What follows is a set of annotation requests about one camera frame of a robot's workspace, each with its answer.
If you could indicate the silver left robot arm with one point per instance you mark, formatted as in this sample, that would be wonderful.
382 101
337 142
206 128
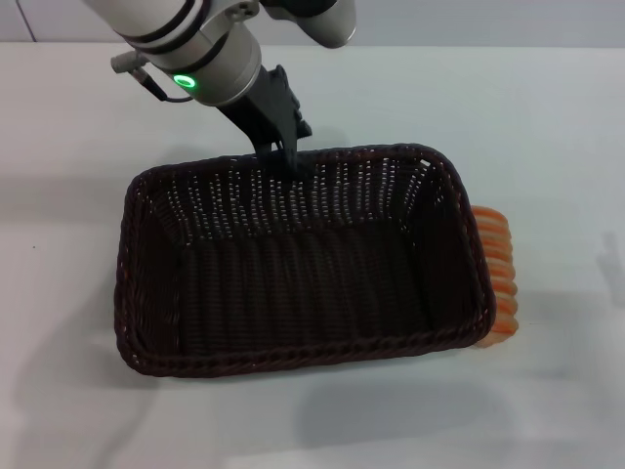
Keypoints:
215 54

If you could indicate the dark brown woven basket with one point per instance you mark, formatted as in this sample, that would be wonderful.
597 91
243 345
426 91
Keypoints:
303 283

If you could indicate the orange ridged bread toy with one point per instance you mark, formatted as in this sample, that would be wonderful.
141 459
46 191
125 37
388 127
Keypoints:
500 273

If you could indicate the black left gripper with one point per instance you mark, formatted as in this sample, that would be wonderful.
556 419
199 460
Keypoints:
271 110

